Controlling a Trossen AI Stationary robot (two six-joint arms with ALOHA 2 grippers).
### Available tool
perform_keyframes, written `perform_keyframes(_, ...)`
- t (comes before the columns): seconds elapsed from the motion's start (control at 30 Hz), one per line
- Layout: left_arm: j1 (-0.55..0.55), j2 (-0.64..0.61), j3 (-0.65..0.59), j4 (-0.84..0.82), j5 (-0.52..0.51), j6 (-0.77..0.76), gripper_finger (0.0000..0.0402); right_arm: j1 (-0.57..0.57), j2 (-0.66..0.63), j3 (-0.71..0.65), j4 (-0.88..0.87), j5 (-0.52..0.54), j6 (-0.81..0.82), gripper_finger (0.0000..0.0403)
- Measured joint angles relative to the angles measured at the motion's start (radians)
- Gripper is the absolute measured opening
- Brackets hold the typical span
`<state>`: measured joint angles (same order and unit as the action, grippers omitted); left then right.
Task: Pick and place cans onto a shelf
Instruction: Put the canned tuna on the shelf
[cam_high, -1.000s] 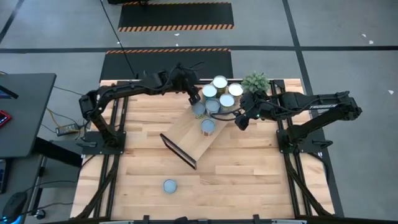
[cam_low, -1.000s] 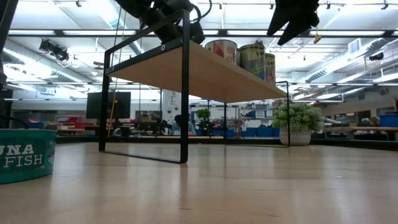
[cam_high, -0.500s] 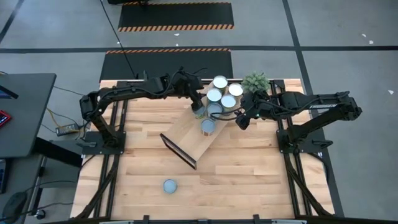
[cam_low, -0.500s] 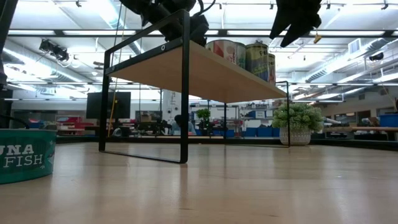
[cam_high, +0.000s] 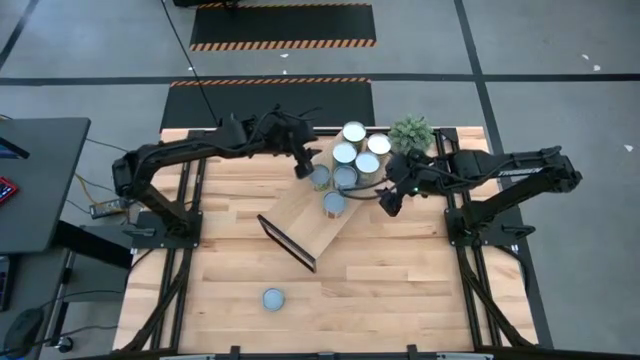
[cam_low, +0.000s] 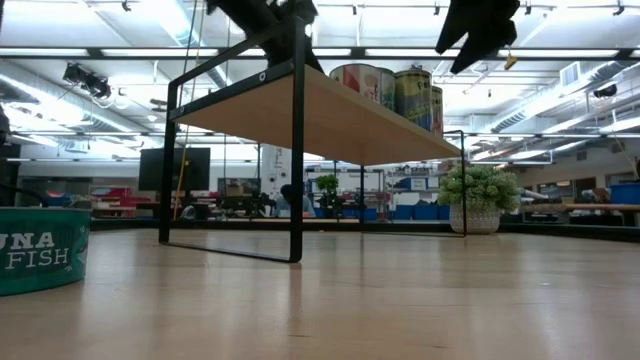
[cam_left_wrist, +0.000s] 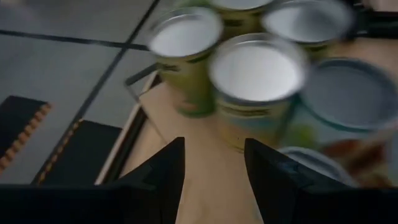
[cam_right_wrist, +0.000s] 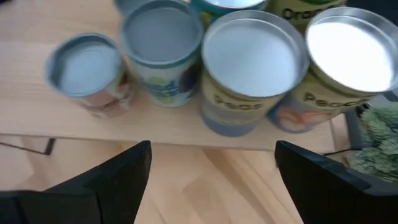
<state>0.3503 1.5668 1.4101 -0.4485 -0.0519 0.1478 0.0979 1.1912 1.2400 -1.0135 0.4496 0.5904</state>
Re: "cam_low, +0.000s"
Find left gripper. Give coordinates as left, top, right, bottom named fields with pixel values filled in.
left=207, top=0, right=325, bottom=74

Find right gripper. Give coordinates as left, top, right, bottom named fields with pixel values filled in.
left=433, top=0, right=521, bottom=76

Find red label can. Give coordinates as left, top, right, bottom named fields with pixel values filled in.
left=328, top=63, right=384, bottom=105

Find peaches can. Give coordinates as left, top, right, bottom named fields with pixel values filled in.
left=430, top=84, right=445, bottom=137

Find blue peas can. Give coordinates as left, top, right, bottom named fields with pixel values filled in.
left=393, top=67, right=434, bottom=132

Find green tin can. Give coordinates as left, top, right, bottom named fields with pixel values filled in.
left=377, top=67, right=398, bottom=112

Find teal tuna fish can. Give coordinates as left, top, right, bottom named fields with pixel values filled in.
left=0, top=206, right=92, bottom=297

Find black ceiling beam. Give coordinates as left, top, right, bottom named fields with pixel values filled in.
left=0, top=46, right=640, bottom=62

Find small dark green plant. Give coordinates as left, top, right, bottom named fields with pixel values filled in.
left=314, top=173, right=346, bottom=219

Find person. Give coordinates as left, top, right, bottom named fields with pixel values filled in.
left=273, top=183, right=317, bottom=219

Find green plant in white pot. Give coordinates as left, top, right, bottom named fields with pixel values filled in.
left=437, top=163, right=522, bottom=235

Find metal storage rack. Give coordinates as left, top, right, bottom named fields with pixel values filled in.
left=303, top=167, right=441, bottom=221

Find black monitor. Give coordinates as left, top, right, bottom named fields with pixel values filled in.
left=138, top=146, right=212, bottom=193

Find black ceiling-mounted device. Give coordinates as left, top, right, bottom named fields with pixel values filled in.
left=62, top=62, right=114, bottom=100

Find wooden table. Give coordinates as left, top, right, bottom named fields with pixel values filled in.
left=519, top=202, right=640, bottom=227

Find red storage bins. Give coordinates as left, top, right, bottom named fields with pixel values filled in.
left=90, top=187, right=151, bottom=217

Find black frame wooden shelf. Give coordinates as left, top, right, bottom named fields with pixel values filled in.
left=158, top=13, right=468, bottom=265

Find yellow hanging rope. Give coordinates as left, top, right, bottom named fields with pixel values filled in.
left=172, top=0, right=207, bottom=221

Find black table edge rail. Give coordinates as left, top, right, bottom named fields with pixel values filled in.
left=89, top=218, right=640, bottom=245

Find black curved cable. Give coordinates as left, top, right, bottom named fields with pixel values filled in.
left=0, top=182, right=51, bottom=209

